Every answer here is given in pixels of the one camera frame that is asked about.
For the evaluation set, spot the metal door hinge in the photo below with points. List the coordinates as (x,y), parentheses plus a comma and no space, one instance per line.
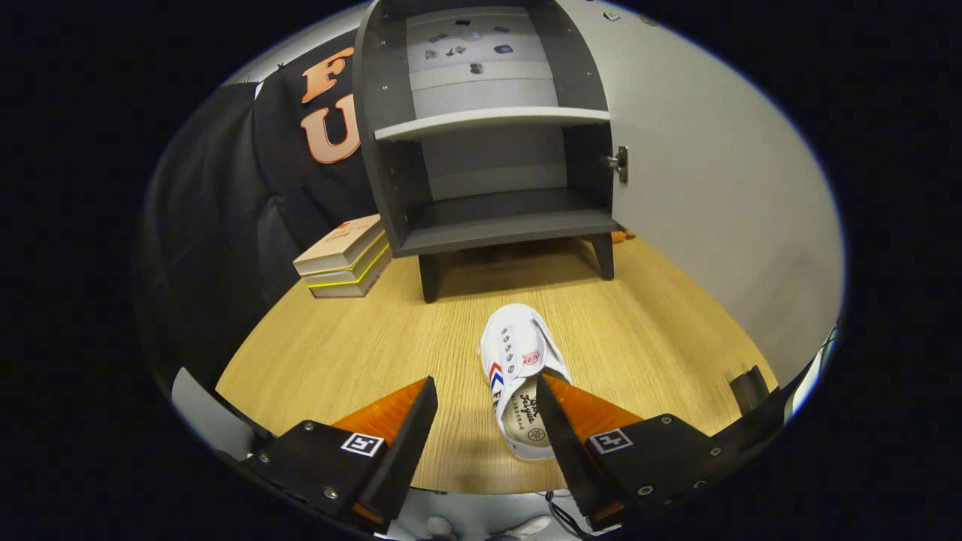
(621,164)

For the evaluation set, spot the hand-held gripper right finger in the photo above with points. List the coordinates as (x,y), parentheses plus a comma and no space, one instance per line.
(567,443)

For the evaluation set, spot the black backdrop cloth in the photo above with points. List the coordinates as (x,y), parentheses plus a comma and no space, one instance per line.
(225,188)

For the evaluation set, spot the small orange object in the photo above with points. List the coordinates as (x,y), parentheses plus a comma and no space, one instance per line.
(621,237)

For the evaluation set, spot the small black block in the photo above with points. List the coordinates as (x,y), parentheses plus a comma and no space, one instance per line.
(749,388)

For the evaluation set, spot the beige shoe cabinet door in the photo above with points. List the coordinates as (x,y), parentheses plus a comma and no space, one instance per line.
(714,188)

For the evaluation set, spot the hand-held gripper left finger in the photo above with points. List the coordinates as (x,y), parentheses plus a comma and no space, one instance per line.
(409,443)

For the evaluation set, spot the white panel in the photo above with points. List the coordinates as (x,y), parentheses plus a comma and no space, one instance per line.
(808,383)

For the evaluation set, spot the white shoe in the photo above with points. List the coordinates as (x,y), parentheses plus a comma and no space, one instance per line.
(518,338)

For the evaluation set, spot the white cabinet shelf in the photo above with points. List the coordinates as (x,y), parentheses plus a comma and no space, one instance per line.
(488,119)

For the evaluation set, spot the grey book yellow edge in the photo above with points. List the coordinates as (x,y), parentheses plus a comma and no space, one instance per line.
(327,280)

